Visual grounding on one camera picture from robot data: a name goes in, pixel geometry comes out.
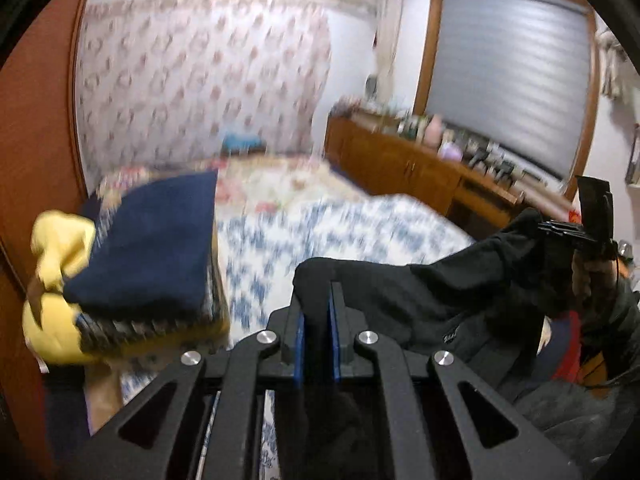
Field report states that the black printed t-shirt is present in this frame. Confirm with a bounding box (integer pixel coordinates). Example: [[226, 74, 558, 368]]
[[274, 207, 576, 480]]

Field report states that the hanging cream cloth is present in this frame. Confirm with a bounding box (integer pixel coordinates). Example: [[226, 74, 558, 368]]
[[597, 27, 631, 98]]

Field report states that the yellow plush toy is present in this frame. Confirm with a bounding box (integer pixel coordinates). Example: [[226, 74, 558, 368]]
[[22, 210, 101, 366]]

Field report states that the person's right forearm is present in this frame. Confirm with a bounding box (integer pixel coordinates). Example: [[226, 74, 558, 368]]
[[575, 275, 640, 386]]

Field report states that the red cloth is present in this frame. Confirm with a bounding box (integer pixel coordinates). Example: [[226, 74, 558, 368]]
[[550, 310, 584, 382]]

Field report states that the floral cream quilt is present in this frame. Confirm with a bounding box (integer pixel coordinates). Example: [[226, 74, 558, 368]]
[[100, 155, 371, 211]]

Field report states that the navy folded blanket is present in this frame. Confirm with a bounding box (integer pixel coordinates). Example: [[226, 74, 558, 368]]
[[64, 170, 219, 322]]

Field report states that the cream tied curtain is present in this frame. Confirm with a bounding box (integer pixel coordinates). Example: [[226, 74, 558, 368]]
[[372, 0, 406, 96]]

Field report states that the gold patterned folded blanket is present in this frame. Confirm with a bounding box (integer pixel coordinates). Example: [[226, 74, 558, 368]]
[[75, 195, 232, 358]]

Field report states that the person's right hand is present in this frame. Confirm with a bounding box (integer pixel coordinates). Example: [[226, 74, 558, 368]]
[[572, 255, 614, 307]]

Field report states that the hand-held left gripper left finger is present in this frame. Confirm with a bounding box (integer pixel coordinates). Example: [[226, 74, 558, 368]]
[[62, 305, 307, 480]]

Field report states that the blue floral bed sheet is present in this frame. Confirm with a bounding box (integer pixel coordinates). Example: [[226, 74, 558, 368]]
[[87, 192, 476, 480]]

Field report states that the teal bag on box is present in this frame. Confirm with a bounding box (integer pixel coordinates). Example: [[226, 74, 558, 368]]
[[222, 132, 263, 154]]

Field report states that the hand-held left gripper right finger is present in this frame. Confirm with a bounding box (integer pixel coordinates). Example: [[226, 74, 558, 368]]
[[327, 280, 583, 480]]

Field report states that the wooden sideboard cabinet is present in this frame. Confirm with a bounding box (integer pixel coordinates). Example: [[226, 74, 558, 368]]
[[325, 112, 526, 231]]

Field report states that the ring patterned sheer curtain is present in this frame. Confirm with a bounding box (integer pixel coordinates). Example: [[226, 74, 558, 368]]
[[75, 0, 333, 171]]

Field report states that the grey window blind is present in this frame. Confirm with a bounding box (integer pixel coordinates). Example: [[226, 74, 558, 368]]
[[425, 0, 593, 181]]

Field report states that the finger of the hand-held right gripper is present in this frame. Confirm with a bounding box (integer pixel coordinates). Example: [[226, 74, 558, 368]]
[[537, 220, 587, 249]]

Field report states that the wooden louvered wardrobe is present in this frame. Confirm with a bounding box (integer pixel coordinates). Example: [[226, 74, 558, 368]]
[[0, 0, 98, 476]]

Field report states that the pink thermos bottle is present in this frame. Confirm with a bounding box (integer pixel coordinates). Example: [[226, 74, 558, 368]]
[[425, 114, 445, 148]]

